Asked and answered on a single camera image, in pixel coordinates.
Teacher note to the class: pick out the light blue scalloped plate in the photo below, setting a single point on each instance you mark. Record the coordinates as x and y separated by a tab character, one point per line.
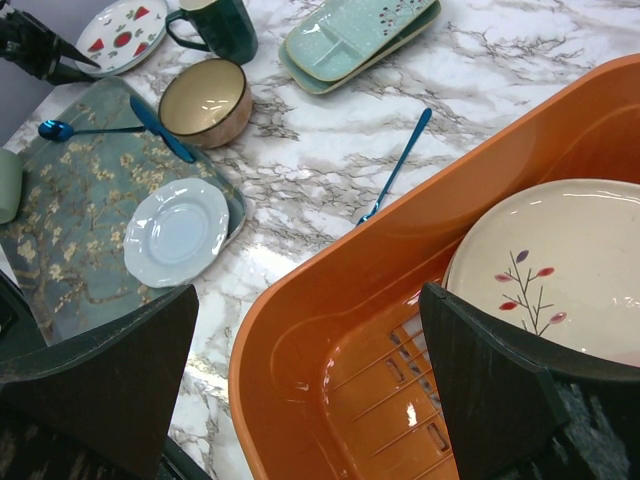
176	233

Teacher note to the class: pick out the dark green mug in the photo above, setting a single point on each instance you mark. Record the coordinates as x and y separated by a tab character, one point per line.
224	26

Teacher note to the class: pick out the pink and cream plate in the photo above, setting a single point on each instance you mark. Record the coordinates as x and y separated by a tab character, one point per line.
561	261

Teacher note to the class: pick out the pale green cup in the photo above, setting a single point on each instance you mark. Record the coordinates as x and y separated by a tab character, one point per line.
11	179

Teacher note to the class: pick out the upper mint rectangular dish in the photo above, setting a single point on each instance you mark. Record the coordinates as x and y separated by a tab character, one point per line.
339	36

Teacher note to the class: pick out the blue metallic spoon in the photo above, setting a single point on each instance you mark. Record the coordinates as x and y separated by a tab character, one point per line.
58	131

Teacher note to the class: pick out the lower mint rectangular dish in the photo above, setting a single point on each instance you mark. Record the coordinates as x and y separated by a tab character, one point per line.
318	87

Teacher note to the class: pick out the mint rectangular dish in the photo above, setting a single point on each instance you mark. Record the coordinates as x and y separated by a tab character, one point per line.
318	87
339	36

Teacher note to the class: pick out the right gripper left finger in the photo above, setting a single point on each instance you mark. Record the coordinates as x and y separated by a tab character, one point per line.
97	405

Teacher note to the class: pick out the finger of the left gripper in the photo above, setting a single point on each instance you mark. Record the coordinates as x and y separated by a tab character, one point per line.
65	62

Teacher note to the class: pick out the blue plastic fork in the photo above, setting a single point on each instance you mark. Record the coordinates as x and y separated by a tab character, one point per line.
419	128

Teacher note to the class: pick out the brown cream bowl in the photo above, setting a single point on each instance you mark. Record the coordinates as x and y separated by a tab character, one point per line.
208	104

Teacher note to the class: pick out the orange plastic bin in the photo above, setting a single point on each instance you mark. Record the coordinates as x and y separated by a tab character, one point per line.
326	382

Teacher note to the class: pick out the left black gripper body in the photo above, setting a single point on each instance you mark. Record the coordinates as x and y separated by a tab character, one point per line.
28	43

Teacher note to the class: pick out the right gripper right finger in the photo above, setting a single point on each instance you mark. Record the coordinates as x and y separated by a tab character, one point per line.
517	406

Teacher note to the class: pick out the floral blossom tray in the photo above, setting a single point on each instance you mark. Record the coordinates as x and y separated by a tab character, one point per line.
65	245

